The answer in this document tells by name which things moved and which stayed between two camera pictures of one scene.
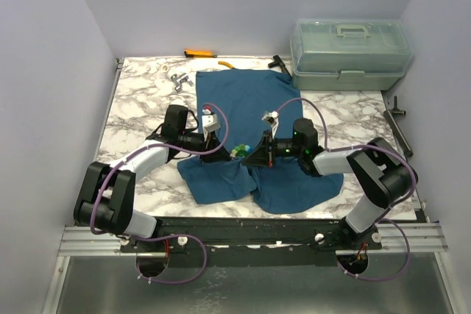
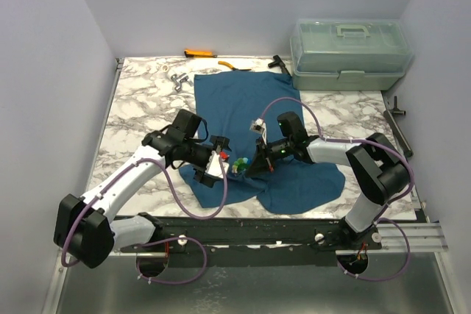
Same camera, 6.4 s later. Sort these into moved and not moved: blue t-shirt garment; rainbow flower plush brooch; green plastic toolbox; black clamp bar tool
Moved: rainbow flower plush brooch
Not moved: blue t-shirt garment; black clamp bar tool; green plastic toolbox
